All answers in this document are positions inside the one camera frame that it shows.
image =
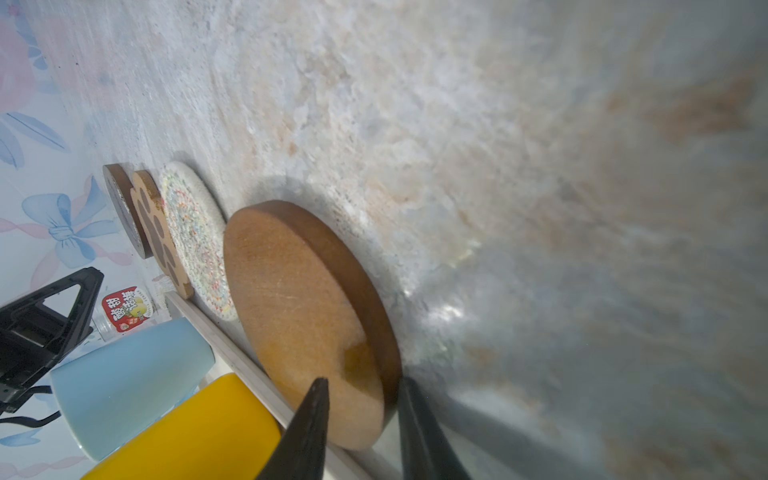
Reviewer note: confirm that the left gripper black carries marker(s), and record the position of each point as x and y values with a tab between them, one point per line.
35	337

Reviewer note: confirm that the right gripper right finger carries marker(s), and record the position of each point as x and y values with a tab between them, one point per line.
425	450

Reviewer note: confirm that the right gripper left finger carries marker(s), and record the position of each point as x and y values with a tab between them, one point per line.
301	452

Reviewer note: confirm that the scratched dark wooden coaster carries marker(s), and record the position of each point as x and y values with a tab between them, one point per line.
119	188

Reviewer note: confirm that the cork paw print coaster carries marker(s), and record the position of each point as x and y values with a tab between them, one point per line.
148	201

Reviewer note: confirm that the multicolour woven rope coaster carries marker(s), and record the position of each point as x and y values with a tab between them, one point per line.
197	227

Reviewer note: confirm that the plain round wooden coaster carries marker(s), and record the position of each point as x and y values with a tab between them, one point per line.
310	310

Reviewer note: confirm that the beige serving tray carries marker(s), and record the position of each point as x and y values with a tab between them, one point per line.
380	462

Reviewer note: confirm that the yellow mug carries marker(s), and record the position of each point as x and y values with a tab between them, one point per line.
222	432

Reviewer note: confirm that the light blue mug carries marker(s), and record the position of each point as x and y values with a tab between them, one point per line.
110	395

